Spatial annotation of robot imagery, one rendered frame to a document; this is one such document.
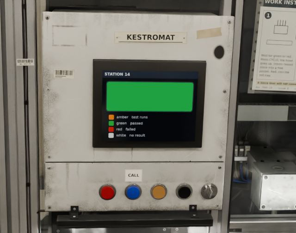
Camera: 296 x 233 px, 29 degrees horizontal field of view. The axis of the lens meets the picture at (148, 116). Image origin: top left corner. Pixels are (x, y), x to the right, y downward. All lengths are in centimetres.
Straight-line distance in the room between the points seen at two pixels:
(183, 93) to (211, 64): 9
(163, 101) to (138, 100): 5
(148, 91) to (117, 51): 11
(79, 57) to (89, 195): 33
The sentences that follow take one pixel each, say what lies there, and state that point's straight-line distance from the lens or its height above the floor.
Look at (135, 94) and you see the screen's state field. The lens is 127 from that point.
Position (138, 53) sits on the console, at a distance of 128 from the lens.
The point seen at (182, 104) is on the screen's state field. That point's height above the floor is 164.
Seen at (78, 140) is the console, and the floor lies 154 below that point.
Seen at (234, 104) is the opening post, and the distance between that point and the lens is 135.
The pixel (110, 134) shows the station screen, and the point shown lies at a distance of 130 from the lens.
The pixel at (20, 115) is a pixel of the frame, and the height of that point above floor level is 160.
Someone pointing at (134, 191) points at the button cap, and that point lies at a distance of 136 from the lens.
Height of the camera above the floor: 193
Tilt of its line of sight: 15 degrees down
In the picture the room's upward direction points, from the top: 2 degrees clockwise
